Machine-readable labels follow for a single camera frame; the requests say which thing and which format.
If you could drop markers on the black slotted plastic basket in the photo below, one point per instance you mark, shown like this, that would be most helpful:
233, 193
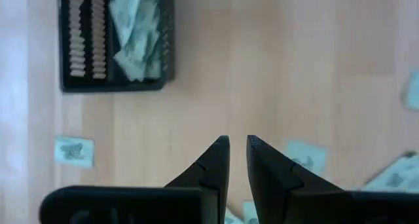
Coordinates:
88, 83

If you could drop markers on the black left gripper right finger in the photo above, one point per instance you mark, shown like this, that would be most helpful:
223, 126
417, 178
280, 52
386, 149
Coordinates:
294, 204

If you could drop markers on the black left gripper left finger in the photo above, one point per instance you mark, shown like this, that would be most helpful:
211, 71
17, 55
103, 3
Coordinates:
183, 204

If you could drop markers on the green stevia sweetener packet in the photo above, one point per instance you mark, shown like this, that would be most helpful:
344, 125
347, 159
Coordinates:
150, 17
250, 214
137, 65
306, 155
393, 176
124, 14
73, 152
411, 91
233, 217

